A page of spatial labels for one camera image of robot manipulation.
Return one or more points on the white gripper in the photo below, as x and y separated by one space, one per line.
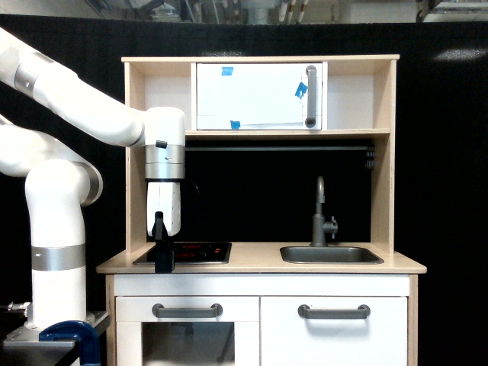
163 220

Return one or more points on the white cabinet door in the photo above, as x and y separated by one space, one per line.
287 339

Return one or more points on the grey cabinet door handle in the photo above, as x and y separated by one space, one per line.
362 312

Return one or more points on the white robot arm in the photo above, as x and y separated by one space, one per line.
59 182

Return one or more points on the white oven door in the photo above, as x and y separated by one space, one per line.
230 339

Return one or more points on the white microwave door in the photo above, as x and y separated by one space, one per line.
261 96

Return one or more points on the black toy stovetop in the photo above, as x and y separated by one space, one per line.
201 253

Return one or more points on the blue C-clamp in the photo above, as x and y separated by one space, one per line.
79 331

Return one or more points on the blue tape bottom piece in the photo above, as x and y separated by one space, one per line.
235 125

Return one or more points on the blue tape piece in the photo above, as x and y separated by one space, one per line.
301 90
235 125
227 71

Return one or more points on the grey toy sink basin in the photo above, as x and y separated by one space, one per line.
331 255

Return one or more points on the grey toy faucet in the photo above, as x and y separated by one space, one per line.
321 227

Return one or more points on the blue tape top piece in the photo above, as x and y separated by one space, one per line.
227 71

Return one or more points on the blue tape right piece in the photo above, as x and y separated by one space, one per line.
301 90

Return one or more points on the grey oven door handle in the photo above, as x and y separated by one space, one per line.
161 312

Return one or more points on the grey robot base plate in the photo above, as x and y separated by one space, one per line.
29 335

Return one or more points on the wooden toy kitchen frame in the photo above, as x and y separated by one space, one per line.
256 269

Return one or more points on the grey rail hooks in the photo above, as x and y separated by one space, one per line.
370 154

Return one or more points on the grey microwave door handle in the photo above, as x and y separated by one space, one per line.
310 120

